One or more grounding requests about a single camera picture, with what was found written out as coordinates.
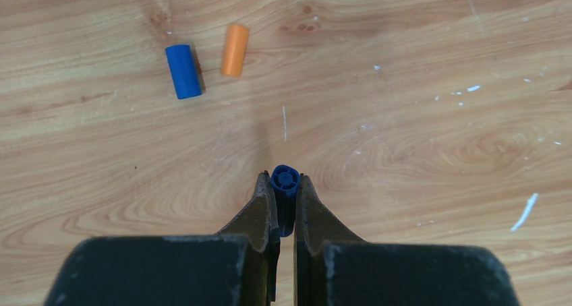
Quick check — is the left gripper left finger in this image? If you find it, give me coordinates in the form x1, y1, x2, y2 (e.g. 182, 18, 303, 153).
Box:
217, 171, 281, 305

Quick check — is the navy blue pen cap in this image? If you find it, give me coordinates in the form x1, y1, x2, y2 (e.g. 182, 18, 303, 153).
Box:
270, 164, 301, 237

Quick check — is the white paper scrap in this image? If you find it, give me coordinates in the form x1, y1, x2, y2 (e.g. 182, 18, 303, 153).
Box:
510, 192, 540, 232

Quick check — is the blue marker cap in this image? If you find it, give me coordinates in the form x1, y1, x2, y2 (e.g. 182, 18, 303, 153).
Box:
165, 44, 202, 100

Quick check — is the orange marker cap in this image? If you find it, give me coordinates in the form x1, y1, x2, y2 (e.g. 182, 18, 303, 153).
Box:
221, 24, 250, 78

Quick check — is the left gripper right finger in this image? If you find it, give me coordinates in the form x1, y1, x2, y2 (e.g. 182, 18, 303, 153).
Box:
294, 174, 364, 305

